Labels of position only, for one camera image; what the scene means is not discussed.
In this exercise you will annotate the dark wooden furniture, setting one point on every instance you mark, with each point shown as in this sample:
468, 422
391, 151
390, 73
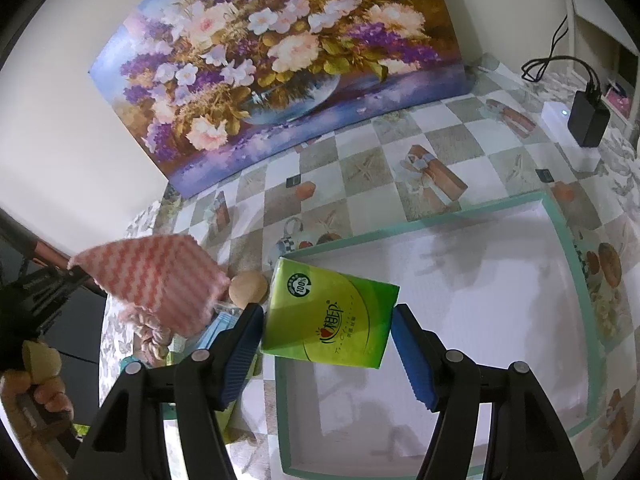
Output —
80, 330

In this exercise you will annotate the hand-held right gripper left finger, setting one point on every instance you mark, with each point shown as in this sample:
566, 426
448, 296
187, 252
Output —
242, 355

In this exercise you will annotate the person's left hand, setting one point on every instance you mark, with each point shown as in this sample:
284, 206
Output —
50, 395

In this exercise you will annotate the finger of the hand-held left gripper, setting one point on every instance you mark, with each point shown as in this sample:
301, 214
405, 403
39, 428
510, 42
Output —
55, 282

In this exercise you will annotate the pink white striped cloth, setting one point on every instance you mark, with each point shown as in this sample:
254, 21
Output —
150, 275

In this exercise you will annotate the white power strip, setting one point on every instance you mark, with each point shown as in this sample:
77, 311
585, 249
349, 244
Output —
575, 147

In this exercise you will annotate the blue face mask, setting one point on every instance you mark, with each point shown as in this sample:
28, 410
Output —
220, 332

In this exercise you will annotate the floral canvas painting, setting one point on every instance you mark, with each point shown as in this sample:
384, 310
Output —
280, 60

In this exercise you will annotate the teal plastic container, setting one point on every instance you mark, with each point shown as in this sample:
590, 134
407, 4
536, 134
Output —
131, 359

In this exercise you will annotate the black charger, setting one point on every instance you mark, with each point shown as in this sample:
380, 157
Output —
590, 115

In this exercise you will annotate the checkered printed tablecloth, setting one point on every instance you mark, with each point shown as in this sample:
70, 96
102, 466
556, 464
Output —
350, 170

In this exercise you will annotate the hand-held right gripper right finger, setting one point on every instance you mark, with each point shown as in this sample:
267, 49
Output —
415, 360

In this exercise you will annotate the green tissue pack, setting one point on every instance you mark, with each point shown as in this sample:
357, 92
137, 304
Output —
330, 315

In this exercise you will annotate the round beige powder puff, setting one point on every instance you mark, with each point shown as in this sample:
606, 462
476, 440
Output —
247, 287

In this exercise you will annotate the white tray with teal rim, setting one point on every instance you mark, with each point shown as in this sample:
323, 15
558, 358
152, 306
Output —
475, 285

